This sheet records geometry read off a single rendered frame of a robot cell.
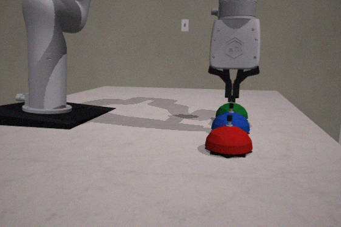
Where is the blue dome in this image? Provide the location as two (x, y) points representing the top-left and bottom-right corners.
(211, 103), (250, 134)

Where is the green dome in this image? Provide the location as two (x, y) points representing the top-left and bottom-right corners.
(216, 102), (248, 119)

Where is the red dome bell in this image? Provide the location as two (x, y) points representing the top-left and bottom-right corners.
(205, 115), (252, 159)

